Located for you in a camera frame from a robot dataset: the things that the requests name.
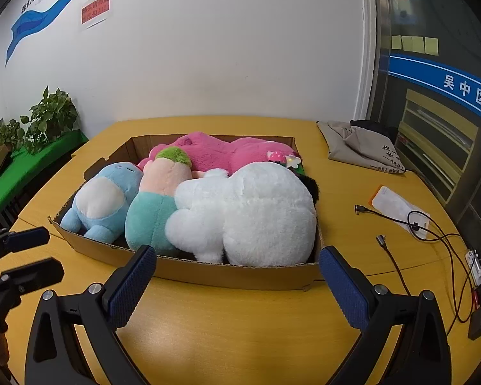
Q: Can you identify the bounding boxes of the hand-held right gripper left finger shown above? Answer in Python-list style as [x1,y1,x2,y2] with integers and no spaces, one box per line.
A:
[24,244,158,385]

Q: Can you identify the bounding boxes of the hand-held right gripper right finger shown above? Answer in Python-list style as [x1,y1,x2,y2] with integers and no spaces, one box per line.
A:
[318,245,453,385]

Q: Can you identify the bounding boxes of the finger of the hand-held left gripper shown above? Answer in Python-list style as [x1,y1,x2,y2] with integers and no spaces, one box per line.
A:
[0,227,51,267]
[0,259,65,331]

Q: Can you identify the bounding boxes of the cardboard box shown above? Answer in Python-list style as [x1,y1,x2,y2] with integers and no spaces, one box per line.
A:
[48,134,325,291]

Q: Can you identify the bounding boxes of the white panda plush toy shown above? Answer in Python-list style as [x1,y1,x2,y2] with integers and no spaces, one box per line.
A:
[165,165,320,266]

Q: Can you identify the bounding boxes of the pink plush toy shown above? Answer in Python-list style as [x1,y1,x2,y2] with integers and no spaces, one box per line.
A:
[137,132,305,177]

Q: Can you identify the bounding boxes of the green cloth shelf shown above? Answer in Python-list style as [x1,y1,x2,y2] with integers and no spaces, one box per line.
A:
[0,130,89,229]

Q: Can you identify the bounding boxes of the peach and teal plush toy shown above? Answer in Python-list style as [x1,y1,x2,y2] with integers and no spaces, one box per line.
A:
[125,146,193,255]

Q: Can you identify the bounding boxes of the blue plush toy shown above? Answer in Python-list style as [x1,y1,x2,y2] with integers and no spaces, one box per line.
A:
[60,161,144,243]

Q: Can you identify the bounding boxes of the white packet with orange edge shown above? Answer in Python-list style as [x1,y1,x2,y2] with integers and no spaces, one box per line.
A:
[369,185,431,242]

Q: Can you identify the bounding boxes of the small potted green plant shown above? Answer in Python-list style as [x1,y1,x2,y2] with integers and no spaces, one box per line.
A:
[0,118,25,153]

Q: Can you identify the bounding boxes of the white power strip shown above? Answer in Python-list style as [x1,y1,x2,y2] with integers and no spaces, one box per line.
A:
[465,249,481,287]

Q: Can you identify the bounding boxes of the black power adapter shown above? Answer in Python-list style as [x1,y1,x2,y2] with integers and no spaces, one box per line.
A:
[468,309,481,341]

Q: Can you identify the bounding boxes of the grey cloth bag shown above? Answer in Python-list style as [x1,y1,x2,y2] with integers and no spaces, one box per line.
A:
[316,120,407,175]

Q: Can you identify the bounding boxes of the dark cloth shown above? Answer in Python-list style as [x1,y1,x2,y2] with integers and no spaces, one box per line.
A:
[350,119,397,141]

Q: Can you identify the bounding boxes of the yellow shelf behind glass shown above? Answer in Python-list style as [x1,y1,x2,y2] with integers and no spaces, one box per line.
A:
[397,88,479,205]

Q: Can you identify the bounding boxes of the blue sign band on glass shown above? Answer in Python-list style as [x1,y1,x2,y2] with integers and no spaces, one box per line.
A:
[388,50,481,123]

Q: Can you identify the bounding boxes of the black cable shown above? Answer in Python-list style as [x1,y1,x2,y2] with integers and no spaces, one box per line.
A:
[355,204,481,323]
[377,234,413,297]

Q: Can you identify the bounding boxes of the blue wave wall decal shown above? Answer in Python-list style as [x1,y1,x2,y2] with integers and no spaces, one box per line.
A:
[6,0,133,65]

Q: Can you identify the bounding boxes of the red wall notice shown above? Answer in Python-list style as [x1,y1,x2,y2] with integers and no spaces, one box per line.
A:
[79,0,114,29]

